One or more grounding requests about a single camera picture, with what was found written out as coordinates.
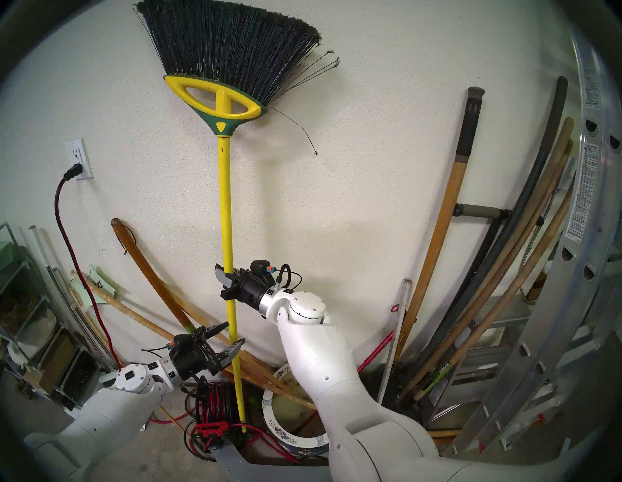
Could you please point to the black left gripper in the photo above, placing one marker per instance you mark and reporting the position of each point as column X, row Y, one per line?
column 192, row 359

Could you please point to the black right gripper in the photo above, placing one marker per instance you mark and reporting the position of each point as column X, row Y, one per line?
column 250, row 289

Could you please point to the yellow broom with black bristles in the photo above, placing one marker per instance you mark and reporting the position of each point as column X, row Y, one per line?
column 224, row 194

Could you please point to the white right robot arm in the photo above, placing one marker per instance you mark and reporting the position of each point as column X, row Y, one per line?
column 316, row 359

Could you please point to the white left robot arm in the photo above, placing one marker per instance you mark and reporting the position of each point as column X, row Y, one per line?
column 112, row 413

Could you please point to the floral ceramic pot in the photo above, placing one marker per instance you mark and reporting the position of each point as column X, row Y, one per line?
column 279, row 430

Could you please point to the brown stick with green band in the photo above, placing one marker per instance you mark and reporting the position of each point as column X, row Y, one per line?
column 141, row 267

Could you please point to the thin wooden stick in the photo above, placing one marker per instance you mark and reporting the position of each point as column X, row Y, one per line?
column 172, row 419

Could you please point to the long light wooden stick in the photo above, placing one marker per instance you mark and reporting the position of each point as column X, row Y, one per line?
column 131, row 316

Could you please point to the pale green labelled tag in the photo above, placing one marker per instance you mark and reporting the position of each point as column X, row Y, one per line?
column 99, row 284

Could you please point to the black storage bin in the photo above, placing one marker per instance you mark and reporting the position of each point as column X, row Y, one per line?
column 80, row 376

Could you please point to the bundle of metal strips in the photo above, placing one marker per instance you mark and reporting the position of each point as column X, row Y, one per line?
column 73, row 311

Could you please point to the thin red rod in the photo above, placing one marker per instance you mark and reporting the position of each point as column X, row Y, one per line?
column 376, row 352

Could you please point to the brown cardboard box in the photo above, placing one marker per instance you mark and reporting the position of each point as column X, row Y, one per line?
column 53, row 357

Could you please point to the white flat stick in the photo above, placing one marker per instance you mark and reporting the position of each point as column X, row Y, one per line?
column 396, row 340

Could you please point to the white plastic bag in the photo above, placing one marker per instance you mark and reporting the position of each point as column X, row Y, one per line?
column 34, row 325

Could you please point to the white plastic pipe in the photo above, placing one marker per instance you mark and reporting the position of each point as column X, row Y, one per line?
column 38, row 243

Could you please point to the green mesh bundle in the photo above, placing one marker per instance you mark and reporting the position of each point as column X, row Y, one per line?
column 9, row 257

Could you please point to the black tool with grey crossgrip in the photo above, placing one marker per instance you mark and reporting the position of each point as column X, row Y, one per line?
column 478, row 211

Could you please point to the wooden pole with green end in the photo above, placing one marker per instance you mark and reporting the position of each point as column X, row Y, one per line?
column 517, row 280

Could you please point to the tan wooden pole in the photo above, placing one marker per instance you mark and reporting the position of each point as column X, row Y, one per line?
column 563, row 155
column 566, row 127

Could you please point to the aluminium extension ladder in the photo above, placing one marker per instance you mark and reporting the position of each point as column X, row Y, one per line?
column 583, row 194

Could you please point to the white wall outlet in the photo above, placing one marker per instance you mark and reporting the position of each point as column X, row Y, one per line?
column 80, row 155

